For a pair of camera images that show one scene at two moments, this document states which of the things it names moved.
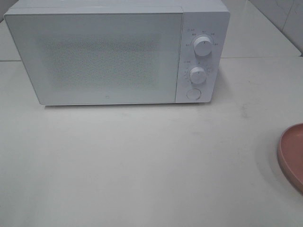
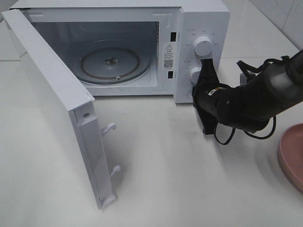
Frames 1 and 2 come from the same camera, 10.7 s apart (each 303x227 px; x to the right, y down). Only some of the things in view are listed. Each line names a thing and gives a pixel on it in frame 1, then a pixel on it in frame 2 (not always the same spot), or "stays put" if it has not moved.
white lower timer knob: x=197 y=75 stays put
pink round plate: x=290 y=147 stays put
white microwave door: x=100 y=56 to x=76 y=105
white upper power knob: x=202 y=46 stays put
